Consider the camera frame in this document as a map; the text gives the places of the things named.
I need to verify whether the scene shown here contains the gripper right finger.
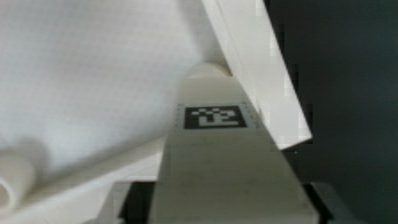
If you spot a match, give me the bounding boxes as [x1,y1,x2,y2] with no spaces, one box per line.
[305,182,369,224]

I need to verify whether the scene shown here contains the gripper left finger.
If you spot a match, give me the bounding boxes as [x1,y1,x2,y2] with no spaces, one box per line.
[95,182,134,224]

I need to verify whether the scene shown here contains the white desk top tray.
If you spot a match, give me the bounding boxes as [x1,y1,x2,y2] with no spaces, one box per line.
[0,0,312,224]

